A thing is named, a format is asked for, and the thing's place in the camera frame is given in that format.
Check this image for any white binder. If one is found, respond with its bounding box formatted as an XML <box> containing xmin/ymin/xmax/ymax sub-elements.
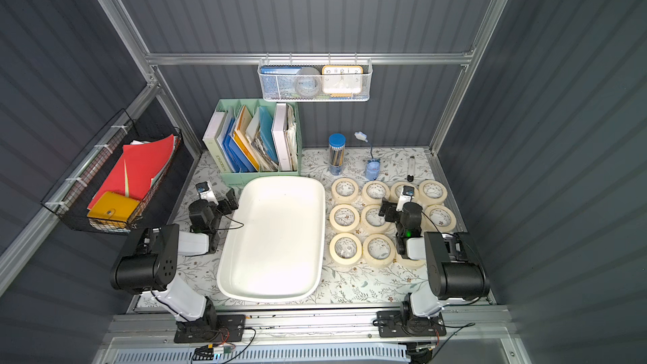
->
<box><xmin>271</xmin><ymin>103</ymin><xmax>293</xmax><ymax>172</ymax></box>

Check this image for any blue lid pencil jar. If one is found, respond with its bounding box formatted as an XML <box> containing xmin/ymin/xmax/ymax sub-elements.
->
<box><xmin>329</xmin><ymin>133</ymin><xmax>346</xmax><ymax>176</ymax></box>

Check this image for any clear tape roll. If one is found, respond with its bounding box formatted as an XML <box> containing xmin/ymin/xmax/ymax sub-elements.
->
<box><xmin>294</xmin><ymin>67</ymin><xmax>321</xmax><ymax>99</ymax></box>

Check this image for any orange folder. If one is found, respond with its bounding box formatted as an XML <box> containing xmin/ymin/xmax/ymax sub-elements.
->
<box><xmin>233</xmin><ymin>105</ymin><xmax>260</xmax><ymax>173</ymax></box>

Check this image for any white book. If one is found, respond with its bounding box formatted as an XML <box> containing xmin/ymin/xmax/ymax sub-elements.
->
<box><xmin>202</xmin><ymin>111</ymin><xmax>231</xmax><ymax>174</ymax></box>

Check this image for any green file organizer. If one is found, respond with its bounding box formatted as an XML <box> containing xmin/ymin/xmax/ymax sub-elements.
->
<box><xmin>215</xmin><ymin>99</ymin><xmax>303</xmax><ymax>188</ymax></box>

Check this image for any blue box in basket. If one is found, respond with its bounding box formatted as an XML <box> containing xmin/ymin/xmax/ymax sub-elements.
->
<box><xmin>259</xmin><ymin>66</ymin><xmax>302</xmax><ymax>100</ymax></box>

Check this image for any yellow wallet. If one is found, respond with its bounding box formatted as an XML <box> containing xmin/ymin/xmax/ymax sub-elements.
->
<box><xmin>88</xmin><ymin>191</ymin><xmax>140</xmax><ymax>223</ymax></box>

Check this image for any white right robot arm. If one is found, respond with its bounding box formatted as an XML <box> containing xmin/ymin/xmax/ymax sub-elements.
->
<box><xmin>374</xmin><ymin>200</ymin><xmax>490</xmax><ymax>338</ymax></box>

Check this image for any black wire wall basket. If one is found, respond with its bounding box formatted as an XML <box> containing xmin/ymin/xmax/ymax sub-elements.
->
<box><xmin>41</xmin><ymin>111</ymin><xmax>184</xmax><ymax>234</ymax></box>

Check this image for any blue folder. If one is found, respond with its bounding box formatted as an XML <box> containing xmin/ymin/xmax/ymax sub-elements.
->
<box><xmin>223</xmin><ymin>115</ymin><xmax>256</xmax><ymax>173</ymax></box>

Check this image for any red folder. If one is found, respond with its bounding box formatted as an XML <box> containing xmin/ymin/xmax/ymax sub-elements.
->
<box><xmin>88</xmin><ymin>135</ymin><xmax>179</xmax><ymax>210</ymax></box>

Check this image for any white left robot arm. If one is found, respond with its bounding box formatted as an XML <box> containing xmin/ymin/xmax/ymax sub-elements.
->
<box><xmin>111</xmin><ymin>182</ymin><xmax>244</xmax><ymax>334</ymax></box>

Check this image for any teal folder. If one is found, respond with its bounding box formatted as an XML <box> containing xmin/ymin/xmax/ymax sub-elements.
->
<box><xmin>258</xmin><ymin>106</ymin><xmax>278</xmax><ymax>164</ymax></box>

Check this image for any white wire hanging basket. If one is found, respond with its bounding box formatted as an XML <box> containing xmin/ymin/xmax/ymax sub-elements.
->
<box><xmin>257</xmin><ymin>57</ymin><xmax>374</xmax><ymax>103</ymax></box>

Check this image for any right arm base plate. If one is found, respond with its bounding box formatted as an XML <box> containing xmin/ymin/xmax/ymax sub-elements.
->
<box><xmin>372</xmin><ymin>310</ymin><xmax>446</xmax><ymax>338</ymax></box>

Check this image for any black capped marker pen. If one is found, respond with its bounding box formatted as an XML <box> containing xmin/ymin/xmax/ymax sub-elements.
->
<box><xmin>407</xmin><ymin>156</ymin><xmax>416</xmax><ymax>182</ymax></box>

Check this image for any floral table mat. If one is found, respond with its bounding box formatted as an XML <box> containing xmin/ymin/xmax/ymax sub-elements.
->
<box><xmin>174</xmin><ymin>148</ymin><xmax>441</xmax><ymax>307</ymax></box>

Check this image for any white plastic storage box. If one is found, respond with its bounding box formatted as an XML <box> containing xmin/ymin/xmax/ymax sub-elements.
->
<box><xmin>217</xmin><ymin>176</ymin><xmax>327</xmax><ymax>303</ymax></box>

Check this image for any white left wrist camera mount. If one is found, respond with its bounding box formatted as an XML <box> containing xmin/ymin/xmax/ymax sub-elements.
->
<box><xmin>195</xmin><ymin>180</ymin><xmax>218</xmax><ymax>205</ymax></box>

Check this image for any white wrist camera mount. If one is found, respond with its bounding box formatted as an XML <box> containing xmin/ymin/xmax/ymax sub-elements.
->
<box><xmin>195</xmin><ymin>180</ymin><xmax>218</xmax><ymax>205</ymax></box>
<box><xmin>396</xmin><ymin>185</ymin><xmax>415</xmax><ymax>212</ymax></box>

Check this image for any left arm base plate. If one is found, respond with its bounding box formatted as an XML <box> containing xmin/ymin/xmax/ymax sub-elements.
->
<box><xmin>174</xmin><ymin>314</ymin><xmax>246</xmax><ymax>344</ymax></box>

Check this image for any cream masking tape roll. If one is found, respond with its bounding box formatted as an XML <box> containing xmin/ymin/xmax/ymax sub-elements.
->
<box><xmin>362</xmin><ymin>180</ymin><xmax>391</xmax><ymax>206</ymax></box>
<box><xmin>389</xmin><ymin>181</ymin><xmax>420</xmax><ymax>203</ymax></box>
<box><xmin>419</xmin><ymin>180</ymin><xmax>448</xmax><ymax>207</ymax></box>
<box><xmin>362</xmin><ymin>234</ymin><xmax>396</xmax><ymax>269</ymax></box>
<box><xmin>361</xmin><ymin>204</ymin><xmax>392</xmax><ymax>234</ymax></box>
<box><xmin>421</xmin><ymin>205</ymin><xmax>457</xmax><ymax>234</ymax></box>
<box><xmin>331</xmin><ymin>177</ymin><xmax>360</xmax><ymax>205</ymax></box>
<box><xmin>329</xmin><ymin>204</ymin><xmax>361</xmax><ymax>233</ymax></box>
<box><xmin>396</xmin><ymin>254</ymin><xmax>426</xmax><ymax>271</ymax></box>
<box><xmin>329</xmin><ymin>234</ymin><xmax>362</xmax><ymax>266</ymax></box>

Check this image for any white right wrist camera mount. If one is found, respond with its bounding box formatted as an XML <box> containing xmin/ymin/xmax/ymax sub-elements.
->
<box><xmin>396</xmin><ymin>185</ymin><xmax>415</xmax><ymax>212</ymax></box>

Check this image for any orange white clock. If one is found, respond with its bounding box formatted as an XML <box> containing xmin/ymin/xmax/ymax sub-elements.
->
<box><xmin>321</xmin><ymin>65</ymin><xmax>364</xmax><ymax>97</ymax></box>

